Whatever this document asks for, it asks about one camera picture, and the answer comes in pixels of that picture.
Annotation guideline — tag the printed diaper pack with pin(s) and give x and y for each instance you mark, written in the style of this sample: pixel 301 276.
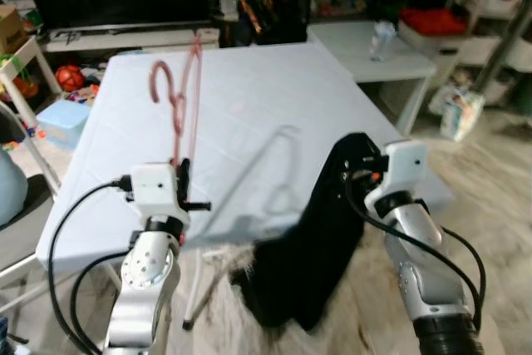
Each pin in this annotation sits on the printed diaper pack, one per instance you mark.
pixel 461 114

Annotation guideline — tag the grey metal folding chair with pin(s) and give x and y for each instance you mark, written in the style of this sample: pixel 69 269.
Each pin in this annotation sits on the grey metal folding chair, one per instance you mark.
pixel 21 230

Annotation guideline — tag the pink plastic clothes hanger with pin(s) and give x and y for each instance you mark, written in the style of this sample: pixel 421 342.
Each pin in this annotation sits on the pink plastic clothes hanger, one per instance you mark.
pixel 177 106

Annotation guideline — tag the grey storage shelf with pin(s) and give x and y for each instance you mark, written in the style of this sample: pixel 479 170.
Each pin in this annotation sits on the grey storage shelf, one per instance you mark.
pixel 503 39

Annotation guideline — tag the orange ball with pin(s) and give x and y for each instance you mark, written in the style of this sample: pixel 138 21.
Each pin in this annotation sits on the orange ball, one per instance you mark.
pixel 71 78

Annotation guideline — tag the white lidded laundry basket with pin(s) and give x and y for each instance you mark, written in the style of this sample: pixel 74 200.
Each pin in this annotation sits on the white lidded laundry basket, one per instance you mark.
pixel 449 51

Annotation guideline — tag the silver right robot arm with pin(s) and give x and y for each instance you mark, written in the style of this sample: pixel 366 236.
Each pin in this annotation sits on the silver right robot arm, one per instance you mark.
pixel 424 280

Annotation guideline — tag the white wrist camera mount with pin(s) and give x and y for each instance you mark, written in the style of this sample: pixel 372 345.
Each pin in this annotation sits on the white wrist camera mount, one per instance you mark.
pixel 403 168
pixel 154 193

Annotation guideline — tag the large white folding table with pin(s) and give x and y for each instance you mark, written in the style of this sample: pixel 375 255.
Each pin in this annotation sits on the large white folding table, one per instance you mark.
pixel 274 114

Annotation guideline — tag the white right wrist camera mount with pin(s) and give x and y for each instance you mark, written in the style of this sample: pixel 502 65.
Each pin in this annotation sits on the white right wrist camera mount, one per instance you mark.
pixel 403 168

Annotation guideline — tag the red cloth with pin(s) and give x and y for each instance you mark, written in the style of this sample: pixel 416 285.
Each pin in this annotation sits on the red cloth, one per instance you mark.
pixel 432 21

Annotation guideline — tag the small white plastic table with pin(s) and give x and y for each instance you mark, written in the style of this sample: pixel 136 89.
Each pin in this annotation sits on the small white plastic table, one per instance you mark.
pixel 357 68

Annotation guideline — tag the black garment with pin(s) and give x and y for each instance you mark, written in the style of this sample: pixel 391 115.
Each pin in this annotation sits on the black garment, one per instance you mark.
pixel 307 263

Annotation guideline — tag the black mesh bag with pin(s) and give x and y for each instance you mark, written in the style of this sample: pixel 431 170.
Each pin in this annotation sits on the black mesh bag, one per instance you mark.
pixel 278 6

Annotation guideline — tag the white toy shelf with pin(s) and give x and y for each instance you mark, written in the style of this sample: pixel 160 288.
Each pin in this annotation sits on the white toy shelf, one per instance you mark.
pixel 29 51

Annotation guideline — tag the clear plastic bottle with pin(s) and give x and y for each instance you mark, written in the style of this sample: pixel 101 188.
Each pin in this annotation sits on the clear plastic bottle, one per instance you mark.
pixel 383 39

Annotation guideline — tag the white television stand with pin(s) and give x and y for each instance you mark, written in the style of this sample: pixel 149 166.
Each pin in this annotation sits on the white television stand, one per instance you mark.
pixel 125 39

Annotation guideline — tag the cardboard box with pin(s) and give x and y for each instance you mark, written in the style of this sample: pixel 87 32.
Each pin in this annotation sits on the cardboard box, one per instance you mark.
pixel 12 31

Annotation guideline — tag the light blue plastic stool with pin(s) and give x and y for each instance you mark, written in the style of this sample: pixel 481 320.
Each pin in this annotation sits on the light blue plastic stool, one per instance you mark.
pixel 62 122

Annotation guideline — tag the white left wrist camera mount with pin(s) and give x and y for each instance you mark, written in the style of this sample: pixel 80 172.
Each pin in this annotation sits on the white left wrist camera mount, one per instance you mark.
pixel 154 193

